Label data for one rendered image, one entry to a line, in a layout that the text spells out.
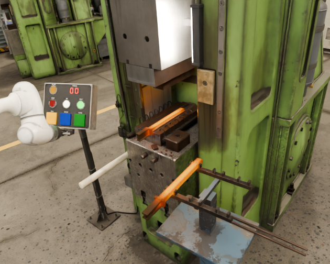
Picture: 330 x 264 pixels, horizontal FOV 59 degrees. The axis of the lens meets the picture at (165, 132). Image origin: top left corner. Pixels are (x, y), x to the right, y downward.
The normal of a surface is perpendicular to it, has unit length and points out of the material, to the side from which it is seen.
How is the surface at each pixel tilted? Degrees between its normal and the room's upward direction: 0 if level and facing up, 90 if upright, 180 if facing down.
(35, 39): 90
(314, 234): 0
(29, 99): 60
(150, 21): 90
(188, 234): 0
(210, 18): 90
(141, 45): 90
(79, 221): 0
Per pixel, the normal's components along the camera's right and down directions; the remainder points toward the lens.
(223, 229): -0.07, -0.86
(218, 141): -0.64, 0.43
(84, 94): -0.25, 0.01
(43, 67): 0.53, 0.40
